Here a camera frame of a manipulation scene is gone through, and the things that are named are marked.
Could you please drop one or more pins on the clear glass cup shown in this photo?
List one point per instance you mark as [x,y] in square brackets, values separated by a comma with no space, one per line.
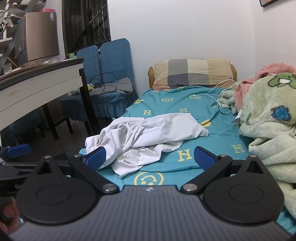
[8,69]

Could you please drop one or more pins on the white table with dark top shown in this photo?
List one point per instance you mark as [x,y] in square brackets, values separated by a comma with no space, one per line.
[34,88]

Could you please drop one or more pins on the yellow-brown pillow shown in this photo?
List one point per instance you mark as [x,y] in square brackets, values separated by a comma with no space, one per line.
[150,76]

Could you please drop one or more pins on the dark door with grille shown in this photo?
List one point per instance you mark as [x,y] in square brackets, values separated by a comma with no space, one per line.
[76,23]

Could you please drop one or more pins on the blue covered chair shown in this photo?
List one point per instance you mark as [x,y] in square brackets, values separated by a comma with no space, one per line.
[115,58]
[25,122]
[87,60]

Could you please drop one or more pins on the white garment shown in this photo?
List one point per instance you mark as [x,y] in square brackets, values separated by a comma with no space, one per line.
[148,136]

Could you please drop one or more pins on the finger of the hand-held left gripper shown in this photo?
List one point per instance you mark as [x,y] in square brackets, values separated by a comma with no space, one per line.
[18,150]

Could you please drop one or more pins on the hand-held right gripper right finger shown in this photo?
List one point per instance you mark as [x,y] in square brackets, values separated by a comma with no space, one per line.
[204,158]

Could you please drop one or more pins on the teal printed bedsheet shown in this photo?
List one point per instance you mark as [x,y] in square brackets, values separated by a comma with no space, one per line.
[175,109]

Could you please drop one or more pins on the pink lidded box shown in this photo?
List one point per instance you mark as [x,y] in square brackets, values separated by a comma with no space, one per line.
[48,10]

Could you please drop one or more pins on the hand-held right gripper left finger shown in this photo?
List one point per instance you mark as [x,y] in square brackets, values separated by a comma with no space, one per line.
[96,157]

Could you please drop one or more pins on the green plush blanket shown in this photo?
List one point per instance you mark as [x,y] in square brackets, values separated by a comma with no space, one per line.
[266,109]

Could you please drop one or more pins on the green can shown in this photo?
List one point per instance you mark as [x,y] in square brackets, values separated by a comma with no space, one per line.
[72,55]

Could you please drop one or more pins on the grey cloth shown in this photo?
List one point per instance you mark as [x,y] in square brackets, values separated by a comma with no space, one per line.
[122,85]

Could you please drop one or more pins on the plaid pillow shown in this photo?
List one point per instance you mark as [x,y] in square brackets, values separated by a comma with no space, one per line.
[192,71]

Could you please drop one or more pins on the flower branch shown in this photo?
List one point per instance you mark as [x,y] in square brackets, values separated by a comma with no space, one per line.
[5,25]

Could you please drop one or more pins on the person's left hand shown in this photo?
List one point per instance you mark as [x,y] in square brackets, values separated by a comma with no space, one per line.
[10,212]

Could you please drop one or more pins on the metallic refrigerator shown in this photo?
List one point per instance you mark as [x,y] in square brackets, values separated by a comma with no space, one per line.
[41,37]

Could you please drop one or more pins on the pink plush blanket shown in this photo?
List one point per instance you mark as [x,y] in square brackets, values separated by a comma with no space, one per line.
[272,68]

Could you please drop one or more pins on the framed wall picture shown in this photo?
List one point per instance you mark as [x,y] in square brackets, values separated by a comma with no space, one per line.
[277,2]

